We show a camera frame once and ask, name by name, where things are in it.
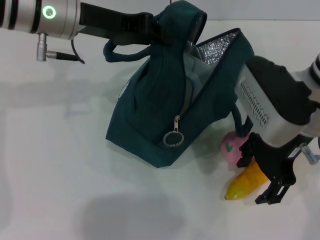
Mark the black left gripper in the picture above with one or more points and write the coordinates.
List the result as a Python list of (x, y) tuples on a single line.
[(112, 17)]

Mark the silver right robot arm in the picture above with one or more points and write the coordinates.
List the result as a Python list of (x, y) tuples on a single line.
[(312, 75)]

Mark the yellow toy banana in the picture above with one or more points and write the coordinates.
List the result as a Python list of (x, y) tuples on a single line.
[(243, 185)]

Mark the dark teal fabric lunch bag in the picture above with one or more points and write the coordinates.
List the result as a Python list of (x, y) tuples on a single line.
[(155, 105)]

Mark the pink toy peach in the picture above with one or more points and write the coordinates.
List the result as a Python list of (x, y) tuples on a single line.
[(232, 153)]

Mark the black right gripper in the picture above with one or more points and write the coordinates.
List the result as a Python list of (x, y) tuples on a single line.
[(275, 162)]

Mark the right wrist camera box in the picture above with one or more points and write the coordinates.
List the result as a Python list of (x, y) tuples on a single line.
[(265, 107)]

